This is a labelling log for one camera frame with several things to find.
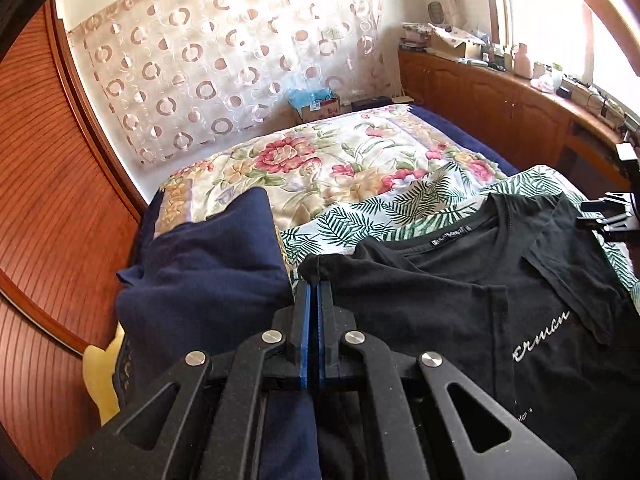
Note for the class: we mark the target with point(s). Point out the low wooden cabinet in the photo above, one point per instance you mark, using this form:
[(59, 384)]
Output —
[(475, 90)]

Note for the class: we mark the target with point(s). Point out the pink bottle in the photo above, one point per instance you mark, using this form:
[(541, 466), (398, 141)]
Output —
[(522, 60)]

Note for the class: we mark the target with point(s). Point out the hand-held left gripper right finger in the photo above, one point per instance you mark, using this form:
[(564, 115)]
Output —
[(320, 340)]

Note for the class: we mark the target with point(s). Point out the black printed t-shirt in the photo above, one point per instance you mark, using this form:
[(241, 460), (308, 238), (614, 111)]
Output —
[(425, 300)]

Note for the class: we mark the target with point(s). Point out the window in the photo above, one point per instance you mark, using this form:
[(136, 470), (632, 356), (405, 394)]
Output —
[(550, 10)]

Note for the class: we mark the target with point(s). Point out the small black box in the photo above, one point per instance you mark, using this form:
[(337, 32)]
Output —
[(565, 92)]

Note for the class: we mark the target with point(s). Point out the white flat item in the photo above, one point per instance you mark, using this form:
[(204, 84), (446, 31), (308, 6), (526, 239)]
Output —
[(401, 99)]

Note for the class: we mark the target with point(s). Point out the navy blue garment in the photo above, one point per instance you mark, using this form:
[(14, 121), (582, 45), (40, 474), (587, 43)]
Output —
[(210, 270)]

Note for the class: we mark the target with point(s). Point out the stack of books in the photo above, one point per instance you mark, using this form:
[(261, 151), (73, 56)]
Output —
[(416, 37)]

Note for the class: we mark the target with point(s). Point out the palm leaf printed sheet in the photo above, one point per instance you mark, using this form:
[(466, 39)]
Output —
[(360, 215)]

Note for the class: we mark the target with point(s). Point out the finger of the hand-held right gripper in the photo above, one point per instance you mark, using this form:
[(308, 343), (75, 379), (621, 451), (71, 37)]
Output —
[(629, 162), (617, 220)]

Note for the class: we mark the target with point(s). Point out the floral quilt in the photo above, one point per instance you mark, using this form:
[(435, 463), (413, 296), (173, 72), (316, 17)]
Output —
[(300, 160)]

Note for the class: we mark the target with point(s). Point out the wooden slatted wardrobe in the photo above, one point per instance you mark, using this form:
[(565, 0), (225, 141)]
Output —
[(50, 185)]

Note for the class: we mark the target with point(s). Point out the dark oval ornament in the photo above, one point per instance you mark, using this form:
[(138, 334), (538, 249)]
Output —
[(436, 12)]

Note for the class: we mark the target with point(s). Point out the yellow plush toy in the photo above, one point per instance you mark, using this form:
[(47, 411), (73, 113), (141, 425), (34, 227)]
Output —
[(100, 375)]

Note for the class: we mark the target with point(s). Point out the small printed cardboard box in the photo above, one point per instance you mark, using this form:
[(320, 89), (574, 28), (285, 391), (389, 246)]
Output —
[(327, 109)]

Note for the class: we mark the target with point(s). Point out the black flat case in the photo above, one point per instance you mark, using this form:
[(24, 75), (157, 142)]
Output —
[(371, 103)]

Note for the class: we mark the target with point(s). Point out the circle patterned sheer curtain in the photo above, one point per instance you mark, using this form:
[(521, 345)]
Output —
[(200, 60)]

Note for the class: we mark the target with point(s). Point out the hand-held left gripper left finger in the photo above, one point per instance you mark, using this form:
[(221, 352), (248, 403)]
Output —
[(302, 340)]

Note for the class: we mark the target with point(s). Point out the green capped bottle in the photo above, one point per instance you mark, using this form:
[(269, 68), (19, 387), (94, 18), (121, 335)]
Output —
[(556, 76)]

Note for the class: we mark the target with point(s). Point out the pink crumpled cloth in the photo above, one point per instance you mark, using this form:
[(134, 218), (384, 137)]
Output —
[(542, 83)]

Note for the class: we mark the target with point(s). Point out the open cardboard box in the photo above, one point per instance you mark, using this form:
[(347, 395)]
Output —
[(462, 49)]

